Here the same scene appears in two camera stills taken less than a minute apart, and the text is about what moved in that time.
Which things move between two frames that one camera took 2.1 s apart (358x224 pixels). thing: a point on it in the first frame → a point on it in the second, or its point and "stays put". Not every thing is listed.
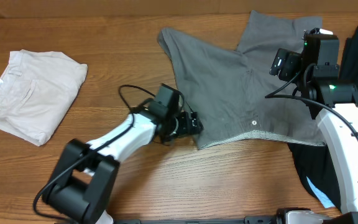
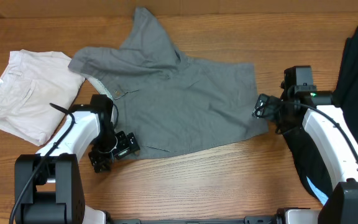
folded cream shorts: (31, 97) stays put
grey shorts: (234, 92) → (167, 102)
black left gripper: (184, 128) → (126, 140)
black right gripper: (289, 65) → (266, 106)
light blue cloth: (323, 198) stays put
